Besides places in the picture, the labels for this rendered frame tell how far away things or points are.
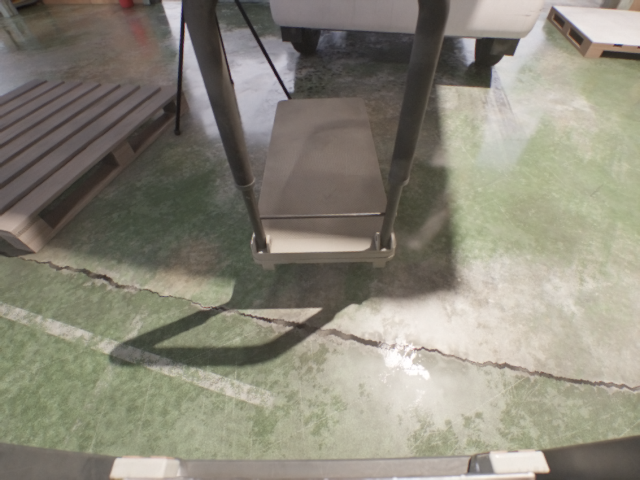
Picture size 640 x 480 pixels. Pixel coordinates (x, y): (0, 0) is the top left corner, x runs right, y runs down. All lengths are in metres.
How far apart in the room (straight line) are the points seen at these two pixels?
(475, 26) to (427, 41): 1.52
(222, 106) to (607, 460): 0.62
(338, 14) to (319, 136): 0.98
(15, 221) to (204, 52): 1.07
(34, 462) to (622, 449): 0.51
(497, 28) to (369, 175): 1.28
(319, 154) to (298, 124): 0.23
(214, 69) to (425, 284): 0.79
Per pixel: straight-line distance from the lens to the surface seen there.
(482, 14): 2.01
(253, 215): 0.68
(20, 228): 1.42
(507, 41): 2.28
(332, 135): 1.17
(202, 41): 0.50
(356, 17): 1.99
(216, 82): 0.52
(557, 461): 0.48
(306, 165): 1.02
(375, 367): 0.84
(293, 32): 2.32
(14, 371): 1.19
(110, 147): 1.60
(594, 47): 3.19
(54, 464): 0.42
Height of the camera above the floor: 0.80
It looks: 50 degrees down
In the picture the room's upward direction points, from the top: 2 degrees counter-clockwise
